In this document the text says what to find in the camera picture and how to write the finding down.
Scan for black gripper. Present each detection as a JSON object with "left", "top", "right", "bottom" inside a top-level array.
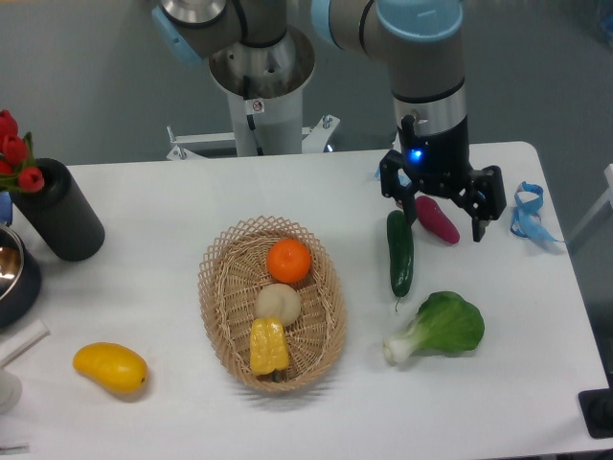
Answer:
[{"left": 379, "top": 114, "right": 507, "bottom": 242}]

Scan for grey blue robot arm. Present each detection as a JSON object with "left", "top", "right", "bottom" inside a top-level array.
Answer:
[{"left": 152, "top": 1, "right": 506, "bottom": 241}]

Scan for woven wicker basket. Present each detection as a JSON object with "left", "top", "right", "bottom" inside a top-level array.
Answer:
[{"left": 198, "top": 217, "right": 347, "bottom": 393}]

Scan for purple sweet potato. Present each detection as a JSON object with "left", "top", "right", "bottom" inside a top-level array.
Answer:
[{"left": 416, "top": 195, "right": 460, "bottom": 245}]

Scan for green cucumber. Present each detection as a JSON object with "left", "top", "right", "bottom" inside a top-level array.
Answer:
[{"left": 386, "top": 210, "right": 415, "bottom": 298}]

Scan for green bok choy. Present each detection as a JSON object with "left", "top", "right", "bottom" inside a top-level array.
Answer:
[{"left": 382, "top": 291, "right": 486, "bottom": 364}]

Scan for orange fruit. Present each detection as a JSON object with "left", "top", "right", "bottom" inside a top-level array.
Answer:
[{"left": 266, "top": 239, "right": 311, "bottom": 284}]

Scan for beige steamed bun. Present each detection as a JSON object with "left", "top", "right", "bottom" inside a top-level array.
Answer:
[{"left": 255, "top": 284, "right": 302, "bottom": 327}]

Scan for black device at edge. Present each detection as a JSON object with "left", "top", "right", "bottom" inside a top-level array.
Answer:
[{"left": 579, "top": 388, "right": 612, "bottom": 439}]

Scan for yellow mango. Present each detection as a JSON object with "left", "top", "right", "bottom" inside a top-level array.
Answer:
[{"left": 72, "top": 342, "right": 148, "bottom": 394}]

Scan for black cylindrical vase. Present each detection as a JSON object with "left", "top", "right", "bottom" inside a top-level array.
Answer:
[{"left": 10, "top": 158, "right": 105, "bottom": 262}]

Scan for red tulip flowers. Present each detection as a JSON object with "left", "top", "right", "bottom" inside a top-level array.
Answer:
[{"left": 1, "top": 109, "right": 45, "bottom": 194}]

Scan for steel bowl black rim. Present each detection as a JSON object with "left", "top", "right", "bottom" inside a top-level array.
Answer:
[{"left": 1, "top": 225, "right": 42, "bottom": 329}]

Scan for white stand object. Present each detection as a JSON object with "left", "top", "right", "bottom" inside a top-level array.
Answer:
[{"left": 1, "top": 320, "right": 50, "bottom": 415}]

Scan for blue ribbon lanyard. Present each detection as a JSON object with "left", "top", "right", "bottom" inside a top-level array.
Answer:
[{"left": 509, "top": 180, "right": 566, "bottom": 245}]

